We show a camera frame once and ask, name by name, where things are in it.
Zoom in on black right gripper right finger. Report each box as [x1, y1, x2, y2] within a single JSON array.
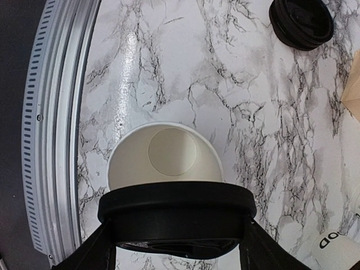
[[239, 217, 309, 270]]

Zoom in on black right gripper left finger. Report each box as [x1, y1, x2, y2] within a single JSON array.
[[52, 222, 116, 270]]

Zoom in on white paper coffee cup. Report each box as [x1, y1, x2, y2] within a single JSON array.
[[312, 230, 359, 270]]

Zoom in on brown paper takeout bag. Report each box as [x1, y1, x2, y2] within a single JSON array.
[[341, 50, 360, 121]]

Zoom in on stack of black cup lids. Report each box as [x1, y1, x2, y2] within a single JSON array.
[[269, 0, 335, 51]]

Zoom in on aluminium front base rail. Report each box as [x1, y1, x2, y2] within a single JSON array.
[[21, 1, 100, 266]]

